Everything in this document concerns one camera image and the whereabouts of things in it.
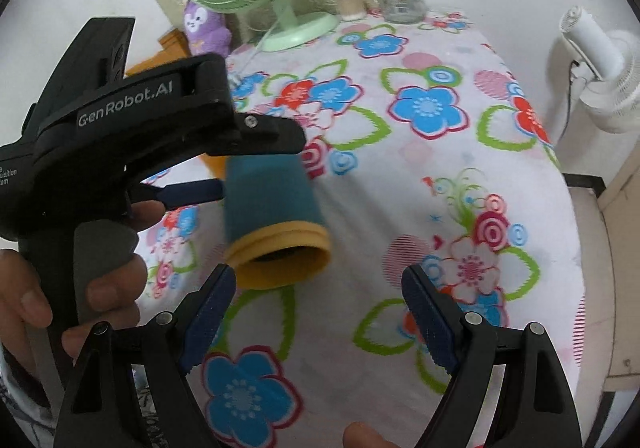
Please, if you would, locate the orange plastic cup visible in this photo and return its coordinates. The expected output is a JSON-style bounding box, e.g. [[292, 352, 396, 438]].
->
[[200, 153, 229, 181]]

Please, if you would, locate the floral tablecloth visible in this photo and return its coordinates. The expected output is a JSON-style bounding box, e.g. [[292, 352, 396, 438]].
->
[[134, 10, 586, 448]]

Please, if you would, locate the teal cup with yellow rim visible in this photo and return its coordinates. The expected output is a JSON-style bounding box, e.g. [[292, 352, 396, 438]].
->
[[224, 155, 331, 290]]

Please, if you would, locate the person's right hand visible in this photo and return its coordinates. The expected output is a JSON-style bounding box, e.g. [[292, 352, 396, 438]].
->
[[343, 422, 398, 448]]

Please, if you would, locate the purple plush bunny toy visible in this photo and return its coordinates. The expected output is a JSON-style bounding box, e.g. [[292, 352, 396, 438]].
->
[[183, 0, 232, 58]]

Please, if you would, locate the black floor fan cable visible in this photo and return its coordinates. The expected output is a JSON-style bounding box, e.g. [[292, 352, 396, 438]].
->
[[554, 58, 582, 144]]

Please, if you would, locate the white fan power cable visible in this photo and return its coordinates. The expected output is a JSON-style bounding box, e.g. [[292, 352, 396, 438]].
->
[[226, 20, 279, 84]]

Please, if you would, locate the cotton swab container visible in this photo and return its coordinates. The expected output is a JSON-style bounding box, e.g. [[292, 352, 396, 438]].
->
[[335, 0, 367, 22]]

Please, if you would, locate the wooden chair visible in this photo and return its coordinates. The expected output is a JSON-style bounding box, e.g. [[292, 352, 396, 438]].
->
[[126, 28, 191, 77]]

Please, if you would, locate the white floor fan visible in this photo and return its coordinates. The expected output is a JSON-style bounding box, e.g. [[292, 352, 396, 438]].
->
[[559, 5, 639, 134]]

